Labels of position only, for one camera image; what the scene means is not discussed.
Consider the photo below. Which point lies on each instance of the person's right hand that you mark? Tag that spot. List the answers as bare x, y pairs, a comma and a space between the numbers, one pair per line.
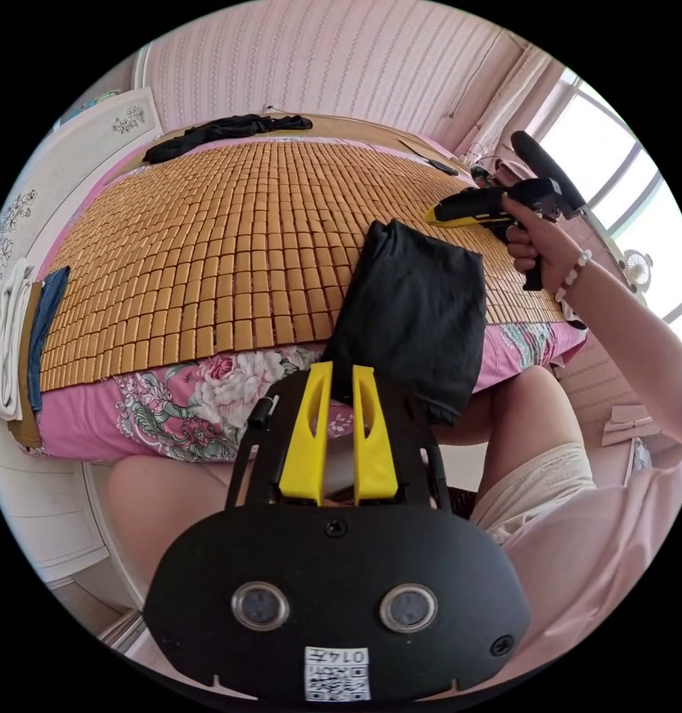
541, 245

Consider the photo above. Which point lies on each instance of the pile of clothes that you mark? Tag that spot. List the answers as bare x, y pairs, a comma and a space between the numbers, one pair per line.
18, 334

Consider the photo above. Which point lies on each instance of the person's right forearm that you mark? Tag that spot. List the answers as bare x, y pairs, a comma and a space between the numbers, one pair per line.
636, 345

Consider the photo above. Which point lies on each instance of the white cupboard with flower print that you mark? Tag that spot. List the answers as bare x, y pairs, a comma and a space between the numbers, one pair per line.
51, 184

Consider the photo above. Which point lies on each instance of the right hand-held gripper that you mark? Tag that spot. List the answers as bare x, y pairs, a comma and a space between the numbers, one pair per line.
533, 195

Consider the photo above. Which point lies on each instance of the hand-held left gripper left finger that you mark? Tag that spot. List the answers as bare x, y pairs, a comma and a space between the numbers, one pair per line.
303, 440

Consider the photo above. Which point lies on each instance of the person's body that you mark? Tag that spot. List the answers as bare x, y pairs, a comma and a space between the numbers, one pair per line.
575, 579

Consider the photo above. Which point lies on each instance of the small white fan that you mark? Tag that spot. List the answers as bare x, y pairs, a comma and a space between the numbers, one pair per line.
636, 267

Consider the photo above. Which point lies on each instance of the window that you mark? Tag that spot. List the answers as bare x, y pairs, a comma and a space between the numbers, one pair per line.
642, 184

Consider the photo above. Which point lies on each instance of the bed with woven mat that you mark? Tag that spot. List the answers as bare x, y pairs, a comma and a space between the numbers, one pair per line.
218, 250

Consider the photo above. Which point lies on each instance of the white drawer cabinet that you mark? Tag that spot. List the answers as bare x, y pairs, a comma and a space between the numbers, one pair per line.
45, 512

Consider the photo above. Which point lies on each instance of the crumpled black garment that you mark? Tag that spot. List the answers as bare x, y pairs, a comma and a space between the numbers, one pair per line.
218, 135

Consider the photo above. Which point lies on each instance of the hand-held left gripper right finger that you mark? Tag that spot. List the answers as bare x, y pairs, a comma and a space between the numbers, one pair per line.
376, 445

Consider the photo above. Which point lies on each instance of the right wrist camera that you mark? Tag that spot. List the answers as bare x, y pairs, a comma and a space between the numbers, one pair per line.
547, 167

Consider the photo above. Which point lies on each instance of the black short sleeve shirt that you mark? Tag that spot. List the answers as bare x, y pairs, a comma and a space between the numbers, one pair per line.
416, 317

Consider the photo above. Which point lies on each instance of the pink curtain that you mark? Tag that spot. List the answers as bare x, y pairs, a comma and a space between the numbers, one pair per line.
511, 100

